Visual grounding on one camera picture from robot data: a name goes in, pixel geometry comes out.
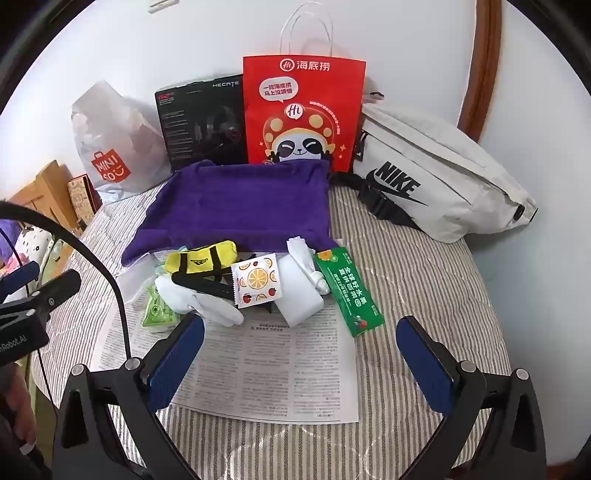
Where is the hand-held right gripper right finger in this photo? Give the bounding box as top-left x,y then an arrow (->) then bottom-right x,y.
396,315 -> 548,480

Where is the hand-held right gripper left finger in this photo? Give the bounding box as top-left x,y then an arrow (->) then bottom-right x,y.
53,314 -> 206,480

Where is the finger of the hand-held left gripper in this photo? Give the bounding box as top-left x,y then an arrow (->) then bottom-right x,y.
25,269 -> 82,324
0,261 -> 41,292

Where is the green tissue pack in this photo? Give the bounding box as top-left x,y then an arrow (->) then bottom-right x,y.
140,281 -> 182,332

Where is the white mesh bag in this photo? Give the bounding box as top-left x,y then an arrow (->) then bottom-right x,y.
115,261 -> 160,308

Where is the yellow mini duffel pouch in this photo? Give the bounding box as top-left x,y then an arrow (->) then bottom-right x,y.
165,239 -> 239,278

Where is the green sachet packet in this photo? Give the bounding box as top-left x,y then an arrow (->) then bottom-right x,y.
314,246 -> 387,339

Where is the white sponge block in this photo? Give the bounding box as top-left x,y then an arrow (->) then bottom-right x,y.
276,253 -> 327,329

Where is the person's left hand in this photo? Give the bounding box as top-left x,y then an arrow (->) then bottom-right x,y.
0,364 -> 40,462

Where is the spotted white cloth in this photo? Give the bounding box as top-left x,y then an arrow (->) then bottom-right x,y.
0,219 -> 77,289

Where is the striped bed sheet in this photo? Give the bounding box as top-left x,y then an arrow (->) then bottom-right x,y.
28,182 -> 514,480

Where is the wooden box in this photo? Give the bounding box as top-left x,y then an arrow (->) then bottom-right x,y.
8,159 -> 83,237

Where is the newspaper sheet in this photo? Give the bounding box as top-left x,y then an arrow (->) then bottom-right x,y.
89,237 -> 362,425

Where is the patterned brown box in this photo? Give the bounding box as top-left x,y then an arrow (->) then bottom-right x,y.
67,173 -> 103,219

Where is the orange print wipe packet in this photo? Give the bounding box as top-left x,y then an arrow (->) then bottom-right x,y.
230,255 -> 281,311

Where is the crumpled white tissue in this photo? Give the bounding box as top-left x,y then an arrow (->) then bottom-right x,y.
286,236 -> 332,296

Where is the purple towel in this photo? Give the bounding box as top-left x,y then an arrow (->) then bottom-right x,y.
121,159 -> 341,269

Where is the white plastic shopping bag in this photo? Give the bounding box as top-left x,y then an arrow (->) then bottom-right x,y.
69,80 -> 174,205

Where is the beige waist bag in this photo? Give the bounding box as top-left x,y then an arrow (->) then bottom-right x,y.
329,91 -> 539,244

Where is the black headset box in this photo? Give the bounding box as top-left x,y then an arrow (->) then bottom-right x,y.
154,74 -> 246,175

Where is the red panda paper bag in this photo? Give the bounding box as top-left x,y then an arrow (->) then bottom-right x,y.
242,1 -> 368,174

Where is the black cable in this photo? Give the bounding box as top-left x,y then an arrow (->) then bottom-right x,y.
0,200 -> 136,367

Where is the curved wooden frame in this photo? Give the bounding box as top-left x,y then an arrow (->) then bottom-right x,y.
459,0 -> 505,145

